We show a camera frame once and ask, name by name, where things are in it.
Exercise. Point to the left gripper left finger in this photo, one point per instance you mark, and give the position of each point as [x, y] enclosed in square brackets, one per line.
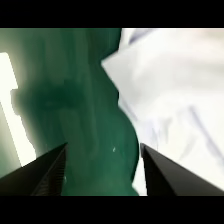
[40, 176]

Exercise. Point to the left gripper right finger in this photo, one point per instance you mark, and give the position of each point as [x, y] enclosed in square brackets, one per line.
[166, 176]

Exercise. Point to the white garment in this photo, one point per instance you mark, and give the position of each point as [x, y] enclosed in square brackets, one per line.
[173, 86]

